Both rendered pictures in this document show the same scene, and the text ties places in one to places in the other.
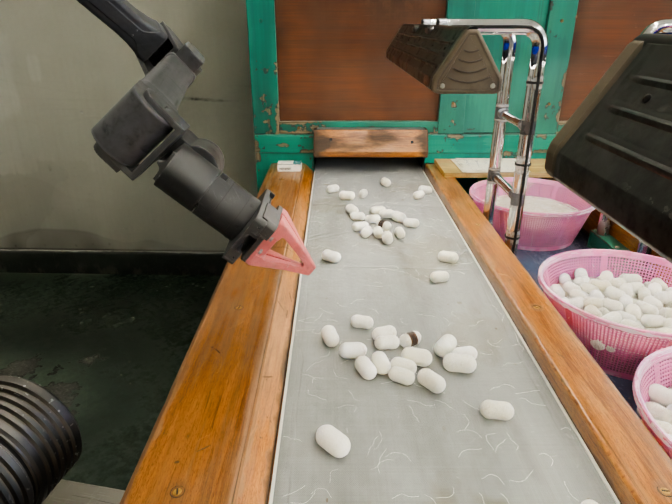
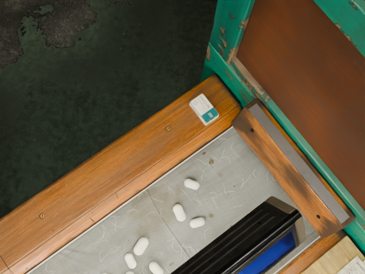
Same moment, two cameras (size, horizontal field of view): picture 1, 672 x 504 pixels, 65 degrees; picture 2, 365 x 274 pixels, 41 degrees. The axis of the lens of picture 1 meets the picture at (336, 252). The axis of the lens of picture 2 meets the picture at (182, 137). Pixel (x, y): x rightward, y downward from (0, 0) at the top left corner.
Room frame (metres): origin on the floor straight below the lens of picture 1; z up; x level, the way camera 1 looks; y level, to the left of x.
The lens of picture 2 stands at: (1.04, -0.11, 1.77)
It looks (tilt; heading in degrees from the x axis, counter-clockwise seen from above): 73 degrees down; 44
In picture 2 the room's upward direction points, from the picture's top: 10 degrees clockwise
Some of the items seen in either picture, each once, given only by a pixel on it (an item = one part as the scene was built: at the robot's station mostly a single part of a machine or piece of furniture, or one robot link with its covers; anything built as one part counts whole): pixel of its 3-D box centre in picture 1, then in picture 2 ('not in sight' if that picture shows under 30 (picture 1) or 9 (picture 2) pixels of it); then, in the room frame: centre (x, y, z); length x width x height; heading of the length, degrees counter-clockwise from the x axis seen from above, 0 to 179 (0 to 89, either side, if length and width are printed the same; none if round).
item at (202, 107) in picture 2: (289, 166); (203, 109); (1.33, 0.12, 0.77); 0.06 x 0.04 x 0.02; 90
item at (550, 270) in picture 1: (629, 314); not in sight; (0.67, -0.43, 0.72); 0.27 x 0.27 x 0.10
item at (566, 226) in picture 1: (528, 213); not in sight; (1.11, -0.43, 0.72); 0.27 x 0.27 x 0.10
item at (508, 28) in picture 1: (464, 154); not in sight; (0.94, -0.23, 0.90); 0.20 x 0.19 x 0.45; 0
